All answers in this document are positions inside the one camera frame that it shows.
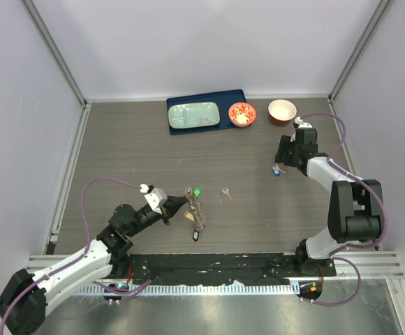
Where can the dark blue tray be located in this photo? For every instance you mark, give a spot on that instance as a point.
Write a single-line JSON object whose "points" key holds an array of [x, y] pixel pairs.
{"points": [[223, 99]]}

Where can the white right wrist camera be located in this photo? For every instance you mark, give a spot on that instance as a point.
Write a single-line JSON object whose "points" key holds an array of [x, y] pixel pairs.
{"points": [[298, 122]]}

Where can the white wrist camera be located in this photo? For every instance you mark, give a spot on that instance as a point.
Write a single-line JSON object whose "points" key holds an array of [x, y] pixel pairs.
{"points": [[154, 196], [298, 122]]}

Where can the light green rectangular plate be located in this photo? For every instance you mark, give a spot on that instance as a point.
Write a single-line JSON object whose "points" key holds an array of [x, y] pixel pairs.
{"points": [[193, 115]]}

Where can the left aluminium frame post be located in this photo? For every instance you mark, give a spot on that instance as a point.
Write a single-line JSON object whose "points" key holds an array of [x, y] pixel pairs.
{"points": [[42, 29]]}

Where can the white slotted cable duct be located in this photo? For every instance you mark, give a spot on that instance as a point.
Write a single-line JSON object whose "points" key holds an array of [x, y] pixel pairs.
{"points": [[223, 290]]}

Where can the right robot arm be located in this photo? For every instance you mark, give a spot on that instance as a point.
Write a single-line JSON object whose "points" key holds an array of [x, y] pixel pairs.
{"points": [[355, 217]]}

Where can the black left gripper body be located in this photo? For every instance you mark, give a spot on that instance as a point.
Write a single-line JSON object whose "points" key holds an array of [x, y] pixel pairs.
{"points": [[163, 214]]}

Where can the right aluminium frame post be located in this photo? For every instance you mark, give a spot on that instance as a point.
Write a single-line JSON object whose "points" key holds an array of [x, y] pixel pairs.
{"points": [[377, 16]]}

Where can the key with blue tag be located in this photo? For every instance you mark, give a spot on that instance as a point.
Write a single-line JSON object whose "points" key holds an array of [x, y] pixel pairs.
{"points": [[277, 170]]}

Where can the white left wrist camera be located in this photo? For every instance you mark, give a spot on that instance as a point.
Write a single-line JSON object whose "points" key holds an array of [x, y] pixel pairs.
{"points": [[154, 196]]}

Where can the orange patterned small bowl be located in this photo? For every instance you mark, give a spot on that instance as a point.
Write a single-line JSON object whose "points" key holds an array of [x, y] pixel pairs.
{"points": [[242, 114]]}

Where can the aluminium frame post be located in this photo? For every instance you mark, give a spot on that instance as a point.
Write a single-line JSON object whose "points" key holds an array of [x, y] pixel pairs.
{"points": [[377, 16], [42, 29]]}

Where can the metal key organizer with rings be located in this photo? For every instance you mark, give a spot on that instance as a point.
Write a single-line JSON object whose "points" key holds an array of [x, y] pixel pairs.
{"points": [[195, 213]]}

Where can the silver key with ring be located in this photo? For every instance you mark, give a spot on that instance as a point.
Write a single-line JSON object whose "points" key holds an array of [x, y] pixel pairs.
{"points": [[226, 191]]}

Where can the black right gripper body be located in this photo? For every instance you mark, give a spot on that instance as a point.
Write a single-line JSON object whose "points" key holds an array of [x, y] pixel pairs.
{"points": [[292, 150]]}

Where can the red cup white inside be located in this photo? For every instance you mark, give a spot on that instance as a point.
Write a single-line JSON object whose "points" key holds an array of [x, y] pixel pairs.
{"points": [[281, 112]]}

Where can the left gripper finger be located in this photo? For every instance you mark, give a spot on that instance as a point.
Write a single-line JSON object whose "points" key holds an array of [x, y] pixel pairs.
{"points": [[175, 206], [177, 199]]}

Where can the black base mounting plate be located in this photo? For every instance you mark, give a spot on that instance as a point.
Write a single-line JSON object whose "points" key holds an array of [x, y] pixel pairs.
{"points": [[225, 268]]}

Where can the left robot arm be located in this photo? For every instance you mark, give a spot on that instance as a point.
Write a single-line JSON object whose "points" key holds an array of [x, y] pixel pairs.
{"points": [[28, 298]]}

